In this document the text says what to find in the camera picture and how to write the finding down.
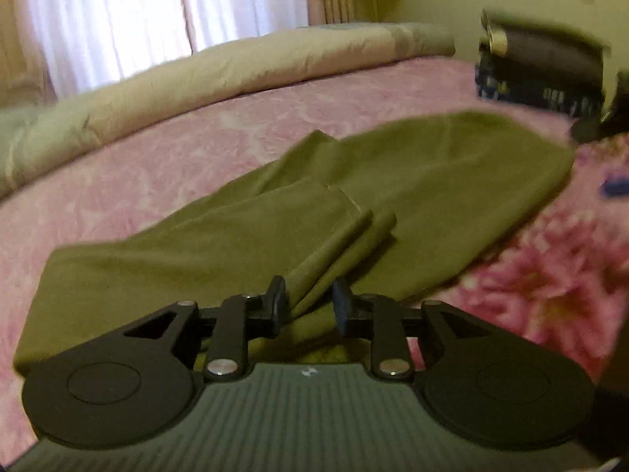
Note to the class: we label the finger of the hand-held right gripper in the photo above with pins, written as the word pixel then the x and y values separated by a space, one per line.
pixel 615 188

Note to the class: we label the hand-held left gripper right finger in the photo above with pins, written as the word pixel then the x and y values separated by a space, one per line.
pixel 341 307

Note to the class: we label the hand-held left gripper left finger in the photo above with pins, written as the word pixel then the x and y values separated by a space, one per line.
pixel 275 307

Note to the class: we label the olive green garment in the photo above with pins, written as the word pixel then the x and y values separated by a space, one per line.
pixel 417 182

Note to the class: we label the pink floral blanket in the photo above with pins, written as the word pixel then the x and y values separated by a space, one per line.
pixel 196 147

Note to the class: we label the grey and cream duvet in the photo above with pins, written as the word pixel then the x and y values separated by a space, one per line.
pixel 196 78

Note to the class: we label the white sheer curtain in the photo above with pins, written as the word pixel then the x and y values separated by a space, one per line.
pixel 123 10

